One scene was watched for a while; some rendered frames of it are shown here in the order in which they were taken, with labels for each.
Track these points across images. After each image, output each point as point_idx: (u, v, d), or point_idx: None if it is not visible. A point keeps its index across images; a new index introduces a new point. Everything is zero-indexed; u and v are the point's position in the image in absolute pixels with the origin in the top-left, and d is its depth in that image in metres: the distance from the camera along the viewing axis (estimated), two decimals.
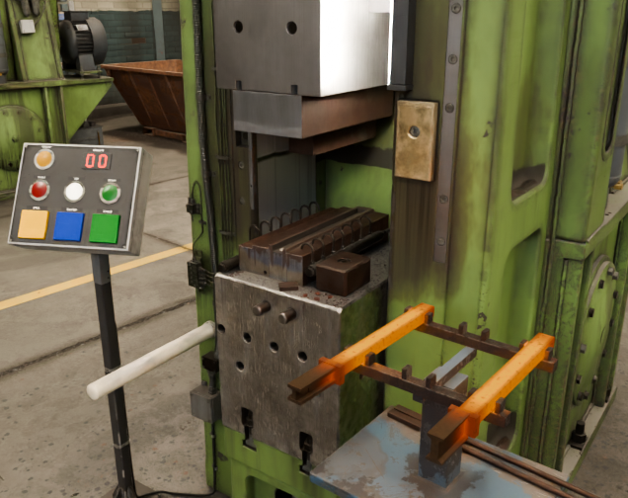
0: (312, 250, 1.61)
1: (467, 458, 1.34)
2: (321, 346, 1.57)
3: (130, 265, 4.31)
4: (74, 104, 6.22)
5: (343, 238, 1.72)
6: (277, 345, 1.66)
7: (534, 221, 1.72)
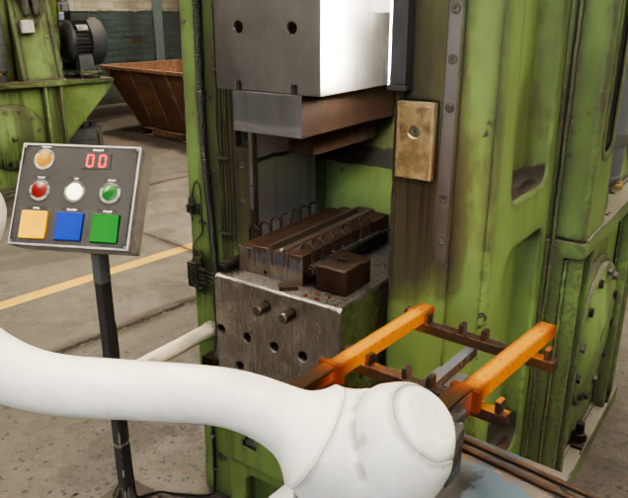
0: (312, 250, 1.61)
1: (467, 458, 1.34)
2: (321, 346, 1.57)
3: (130, 265, 4.31)
4: (74, 104, 6.22)
5: (343, 238, 1.72)
6: (277, 345, 1.66)
7: (534, 221, 1.72)
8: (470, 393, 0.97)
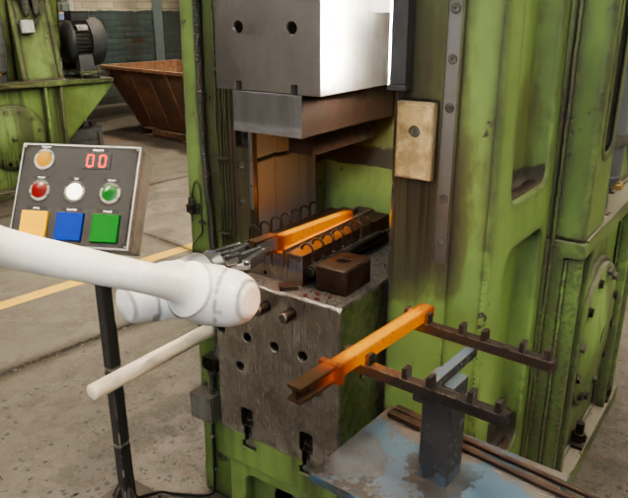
0: (312, 250, 1.61)
1: (467, 458, 1.34)
2: (321, 346, 1.57)
3: None
4: (74, 104, 6.22)
5: (343, 238, 1.72)
6: (277, 345, 1.66)
7: (534, 221, 1.72)
8: (275, 237, 1.61)
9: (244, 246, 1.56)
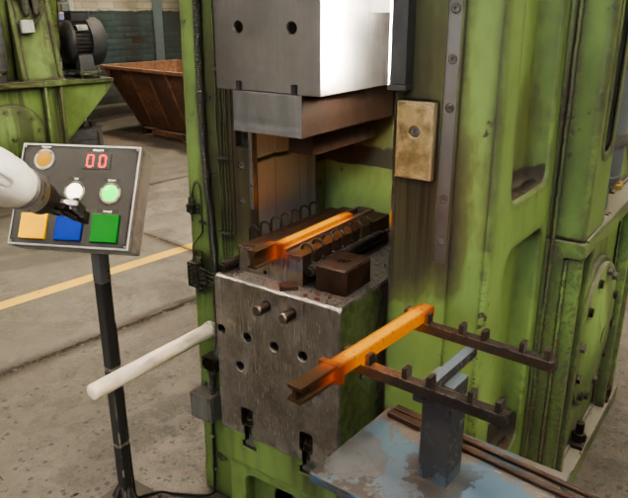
0: (312, 250, 1.61)
1: (467, 458, 1.34)
2: (321, 346, 1.57)
3: (130, 265, 4.31)
4: (74, 104, 6.22)
5: (343, 238, 1.72)
6: (277, 345, 1.66)
7: (534, 221, 1.72)
8: (89, 211, 1.66)
9: None
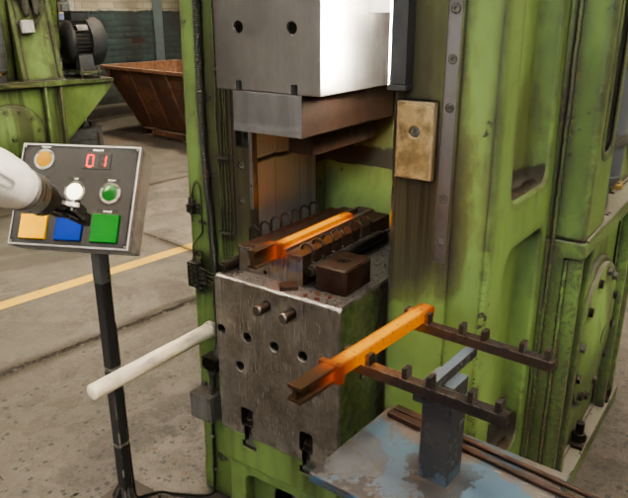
0: (312, 250, 1.61)
1: (467, 458, 1.34)
2: (321, 346, 1.57)
3: (130, 265, 4.31)
4: (74, 104, 6.22)
5: (343, 238, 1.72)
6: (277, 345, 1.66)
7: (534, 221, 1.72)
8: (90, 213, 1.66)
9: None
